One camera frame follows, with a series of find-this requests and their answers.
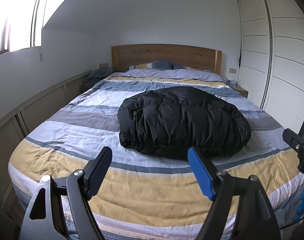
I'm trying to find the wooden nightstand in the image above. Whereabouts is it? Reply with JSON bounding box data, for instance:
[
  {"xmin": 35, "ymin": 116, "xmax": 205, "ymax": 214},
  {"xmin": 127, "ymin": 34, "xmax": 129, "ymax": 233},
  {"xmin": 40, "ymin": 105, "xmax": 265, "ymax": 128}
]
[{"xmin": 230, "ymin": 85, "xmax": 248, "ymax": 98}]

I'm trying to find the beige wall switch plate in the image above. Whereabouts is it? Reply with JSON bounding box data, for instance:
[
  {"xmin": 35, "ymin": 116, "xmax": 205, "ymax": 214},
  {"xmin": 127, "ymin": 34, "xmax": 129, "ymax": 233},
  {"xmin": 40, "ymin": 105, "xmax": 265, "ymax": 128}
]
[{"xmin": 229, "ymin": 68, "xmax": 236, "ymax": 74}]

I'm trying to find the wooden headboard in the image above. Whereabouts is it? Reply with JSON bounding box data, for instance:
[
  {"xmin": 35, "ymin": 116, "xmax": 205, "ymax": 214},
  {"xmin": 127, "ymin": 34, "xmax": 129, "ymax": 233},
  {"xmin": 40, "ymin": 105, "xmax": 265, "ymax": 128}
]
[{"xmin": 111, "ymin": 44, "xmax": 222, "ymax": 75}]

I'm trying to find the blue gloved right hand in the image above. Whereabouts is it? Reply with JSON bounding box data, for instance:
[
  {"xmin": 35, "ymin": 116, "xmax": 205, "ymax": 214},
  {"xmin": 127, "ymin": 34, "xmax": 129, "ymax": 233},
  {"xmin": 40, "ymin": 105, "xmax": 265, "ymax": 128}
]
[{"xmin": 293, "ymin": 192, "xmax": 304, "ymax": 222}]

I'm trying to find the dark teal cloth pile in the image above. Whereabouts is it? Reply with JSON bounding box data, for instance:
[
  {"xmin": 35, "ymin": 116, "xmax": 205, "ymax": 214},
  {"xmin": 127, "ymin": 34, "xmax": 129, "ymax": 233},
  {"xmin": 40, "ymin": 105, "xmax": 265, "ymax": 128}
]
[{"xmin": 81, "ymin": 67, "xmax": 115, "ymax": 93}]

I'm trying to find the beige low wall cabinet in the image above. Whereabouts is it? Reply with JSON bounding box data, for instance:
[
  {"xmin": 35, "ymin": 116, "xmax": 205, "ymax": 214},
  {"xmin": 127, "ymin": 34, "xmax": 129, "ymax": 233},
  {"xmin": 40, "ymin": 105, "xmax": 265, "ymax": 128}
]
[{"xmin": 0, "ymin": 71, "xmax": 90, "ymax": 216}]

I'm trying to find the window with frame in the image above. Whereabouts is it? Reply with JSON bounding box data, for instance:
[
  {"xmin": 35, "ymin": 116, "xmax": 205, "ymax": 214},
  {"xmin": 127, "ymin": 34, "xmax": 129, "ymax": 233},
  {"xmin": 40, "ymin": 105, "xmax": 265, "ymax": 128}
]
[{"xmin": 0, "ymin": 0, "xmax": 46, "ymax": 55}]

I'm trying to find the black puffer down coat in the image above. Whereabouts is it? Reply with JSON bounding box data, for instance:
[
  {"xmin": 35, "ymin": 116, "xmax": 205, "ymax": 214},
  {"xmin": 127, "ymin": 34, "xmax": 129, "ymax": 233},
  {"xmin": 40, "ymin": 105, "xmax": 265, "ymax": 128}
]
[{"xmin": 117, "ymin": 86, "xmax": 251, "ymax": 160}]

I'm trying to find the striped pillow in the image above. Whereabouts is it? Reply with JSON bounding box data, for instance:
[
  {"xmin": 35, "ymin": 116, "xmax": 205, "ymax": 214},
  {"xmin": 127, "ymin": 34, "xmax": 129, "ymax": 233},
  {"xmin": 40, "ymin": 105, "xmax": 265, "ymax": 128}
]
[{"xmin": 128, "ymin": 60, "xmax": 191, "ymax": 70}]

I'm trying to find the white sliding wardrobe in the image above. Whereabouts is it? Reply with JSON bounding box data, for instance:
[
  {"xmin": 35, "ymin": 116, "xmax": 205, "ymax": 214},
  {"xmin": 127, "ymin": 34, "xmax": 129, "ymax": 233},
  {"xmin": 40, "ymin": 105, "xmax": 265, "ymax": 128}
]
[{"xmin": 238, "ymin": 0, "xmax": 304, "ymax": 133}]

